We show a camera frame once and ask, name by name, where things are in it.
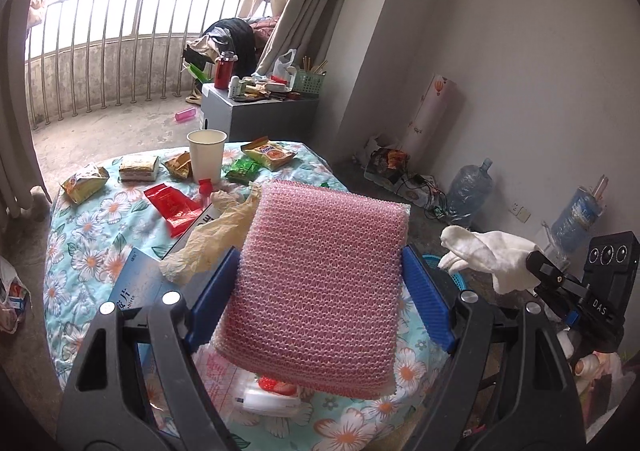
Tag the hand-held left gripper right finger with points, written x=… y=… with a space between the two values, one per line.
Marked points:
x=427 y=298

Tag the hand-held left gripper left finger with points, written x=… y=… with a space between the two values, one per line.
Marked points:
x=215 y=296

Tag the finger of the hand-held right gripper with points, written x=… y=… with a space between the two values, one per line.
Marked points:
x=545 y=267

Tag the white cotton glove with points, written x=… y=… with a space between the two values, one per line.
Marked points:
x=495 y=251

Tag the pink bubble wrap sheet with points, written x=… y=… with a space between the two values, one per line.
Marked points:
x=315 y=281

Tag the white strawberry drink bottle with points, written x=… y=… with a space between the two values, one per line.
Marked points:
x=272 y=396

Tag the blue plastic basket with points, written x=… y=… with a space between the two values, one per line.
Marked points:
x=450 y=278

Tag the blue wrapped water bottle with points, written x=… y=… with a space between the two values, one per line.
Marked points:
x=575 y=221

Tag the beige plastic bag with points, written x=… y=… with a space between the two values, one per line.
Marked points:
x=220 y=231

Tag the white flat box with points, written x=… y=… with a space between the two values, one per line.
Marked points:
x=197 y=226

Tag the blue white card box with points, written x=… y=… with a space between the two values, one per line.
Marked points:
x=142 y=276

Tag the clear red printed wrapper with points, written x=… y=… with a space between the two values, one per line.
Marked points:
x=220 y=381

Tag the red plastic wrapper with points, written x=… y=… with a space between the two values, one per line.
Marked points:
x=172 y=208

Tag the large clear water jug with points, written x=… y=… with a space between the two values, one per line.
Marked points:
x=470 y=193

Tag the red bottle cap piece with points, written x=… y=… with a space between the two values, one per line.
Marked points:
x=205 y=188

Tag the floral blue tablecloth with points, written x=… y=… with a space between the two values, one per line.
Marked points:
x=100 y=241

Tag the small green snack packet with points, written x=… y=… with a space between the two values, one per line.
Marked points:
x=242 y=170

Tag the brown yellow snack packet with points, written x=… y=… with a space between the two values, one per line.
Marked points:
x=179 y=165

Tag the snack bag on floor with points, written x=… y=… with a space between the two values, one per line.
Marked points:
x=387 y=162

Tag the white paper cup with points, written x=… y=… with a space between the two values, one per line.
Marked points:
x=206 y=153

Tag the beige cracker packet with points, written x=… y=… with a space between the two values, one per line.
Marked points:
x=139 y=167

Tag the orange yellow snack packet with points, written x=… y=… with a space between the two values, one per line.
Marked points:
x=270 y=153

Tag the white patterned paper roll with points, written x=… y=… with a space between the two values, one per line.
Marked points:
x=430 y=116

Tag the grey cabinet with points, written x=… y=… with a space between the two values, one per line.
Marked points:
x=260 y=118

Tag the pink plastic bottle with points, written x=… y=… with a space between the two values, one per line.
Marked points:
x=185 y=114

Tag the clear plastic shopping bag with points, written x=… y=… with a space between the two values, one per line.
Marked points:
x=11 y=298

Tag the small white bottle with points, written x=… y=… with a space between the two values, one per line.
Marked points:
x=235 y=87

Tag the red thermos bottle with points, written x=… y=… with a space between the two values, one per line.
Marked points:
x=225 y=70

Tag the green plastic basket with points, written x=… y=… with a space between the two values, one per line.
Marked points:
x=307 y=83

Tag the white plastic bag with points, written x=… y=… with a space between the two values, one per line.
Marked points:
x=284 y=65

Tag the wooden chopsticks bundle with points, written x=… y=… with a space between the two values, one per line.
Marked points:
x=314 y=65

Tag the dark clothes pile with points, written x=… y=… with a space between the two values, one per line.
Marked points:
x=240 y=38

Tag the grey curtain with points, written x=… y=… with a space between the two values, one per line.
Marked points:
x=15 y=131

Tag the metal balcony railing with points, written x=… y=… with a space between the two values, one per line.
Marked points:
x=125 y=41

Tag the beige curtain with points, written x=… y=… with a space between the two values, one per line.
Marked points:
x=310 y=6

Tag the white wall socket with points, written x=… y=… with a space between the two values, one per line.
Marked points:
x=521 y=213

